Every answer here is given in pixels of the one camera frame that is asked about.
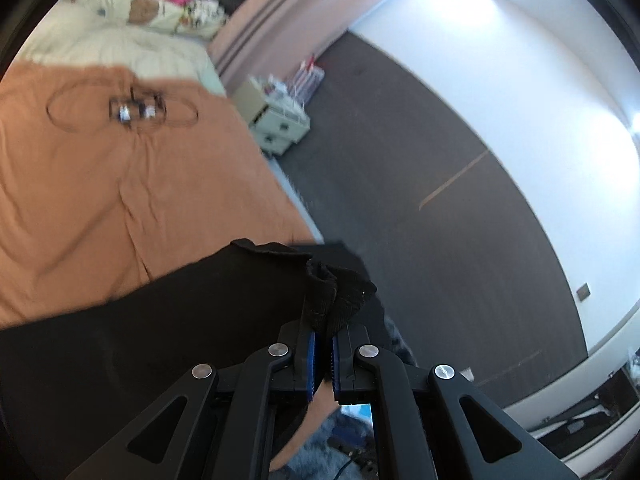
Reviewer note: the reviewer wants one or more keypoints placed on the white nightstand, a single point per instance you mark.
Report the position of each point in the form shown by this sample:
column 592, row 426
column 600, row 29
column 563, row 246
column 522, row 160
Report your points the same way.
column 280, row 130

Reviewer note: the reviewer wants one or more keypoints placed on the pink curtain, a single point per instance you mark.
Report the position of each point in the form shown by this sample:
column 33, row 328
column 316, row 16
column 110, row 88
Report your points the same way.
column 300, row 15

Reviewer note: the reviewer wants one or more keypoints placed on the brown blanket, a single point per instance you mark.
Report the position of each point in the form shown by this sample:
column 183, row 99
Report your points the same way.
column 100, row 185

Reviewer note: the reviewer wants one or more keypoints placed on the cream bear-print duvet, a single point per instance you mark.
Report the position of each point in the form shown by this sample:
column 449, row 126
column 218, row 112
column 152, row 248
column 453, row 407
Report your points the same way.
column 125, row 50

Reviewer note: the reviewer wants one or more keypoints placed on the dark low cabinet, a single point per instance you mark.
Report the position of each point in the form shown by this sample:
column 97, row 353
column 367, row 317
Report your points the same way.
column 615, row 395

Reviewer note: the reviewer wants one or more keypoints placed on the black pants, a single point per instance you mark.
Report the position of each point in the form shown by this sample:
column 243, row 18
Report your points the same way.
column 150, row 335

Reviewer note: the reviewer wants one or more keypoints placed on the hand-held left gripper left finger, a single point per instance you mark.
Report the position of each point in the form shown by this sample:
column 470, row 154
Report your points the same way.
column 311, row 360

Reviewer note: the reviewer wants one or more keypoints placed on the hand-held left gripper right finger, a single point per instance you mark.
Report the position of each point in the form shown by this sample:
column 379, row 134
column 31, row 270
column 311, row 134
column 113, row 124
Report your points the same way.
column 336, row 365

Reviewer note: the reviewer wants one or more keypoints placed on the wall socket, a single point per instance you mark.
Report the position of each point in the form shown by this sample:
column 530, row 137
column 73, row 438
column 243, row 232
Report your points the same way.
column 582, row 291

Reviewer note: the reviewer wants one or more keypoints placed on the white dog-print pillow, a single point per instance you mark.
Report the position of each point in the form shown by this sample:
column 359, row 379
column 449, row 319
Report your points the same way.
column 202, row 15

